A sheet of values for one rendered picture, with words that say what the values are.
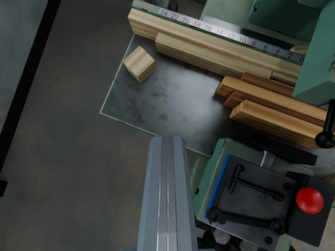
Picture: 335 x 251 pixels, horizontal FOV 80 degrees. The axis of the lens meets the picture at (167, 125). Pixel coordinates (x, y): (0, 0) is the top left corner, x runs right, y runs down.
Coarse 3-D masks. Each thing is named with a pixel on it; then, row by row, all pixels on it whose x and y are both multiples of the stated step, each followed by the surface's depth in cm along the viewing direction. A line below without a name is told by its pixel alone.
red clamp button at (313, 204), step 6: (300, 192) 24; (306, 192) 24; (312, 192) 24; (318, 192) 24; (300, 198) 24; (306, 198) 24; (312, 198) 24; (318, 198) 24; (300, 204) 24; (306, 204) 24; (312, 204) 23; (318, 204) 23; (306, 210) 24; (312, 210) 23; (318, 210) 23
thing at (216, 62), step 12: (168, 36) 36; (168, 48) 36; (180, 48) 35; (192, 48) 35; (204, 48) 35; (192, 60) 37; (204, 60) 35; (216, 60) 35; (228, 60) 35; (240, 60) 35; (216, 72) 38; (228, 72) 36; (240, 72) 35; (252, 72) 34
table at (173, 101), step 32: (160, 64) 39; (128, 96) 39; (160, 96) 39; (192, 96) 38; (224, 96) 38; (160, 128) 38; (192, 128) 38; (224, 128) 37; (256, 128) 37; (320, 160) 36; (192, 192) 39
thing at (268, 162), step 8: (240, 136) 33; (248, 136) 29; (256, 136) 28; (264, 136) 28; (248, 144) 31; (256, 144) 28; (264, 144) 27; (272, 144) 27; (280, 144) 27; (288, 144) 27; (272, 152) 30; (280, 152) 27; (288, 152) 27; (296, 152) 27; (304, 152) 27; (264, 160) 30; (272, 160) 30; (296, 160) 28; (304, 160) 27; (312, 160) 27
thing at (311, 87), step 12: (324, 12) 27; (324, 24) 26; (324, 36) 25; (312, 48) 27; (324, 48) 24; (312, 60) 25; (324, 60) 23; (300, 72) 27; (312, 72) 24; (324, 72) 22; (300, 84) 26; (312, 84) 23; (324, 84) 21; (300, 96) 26; (312, 96) 25; (324, 96) 24; (324, 108) 27
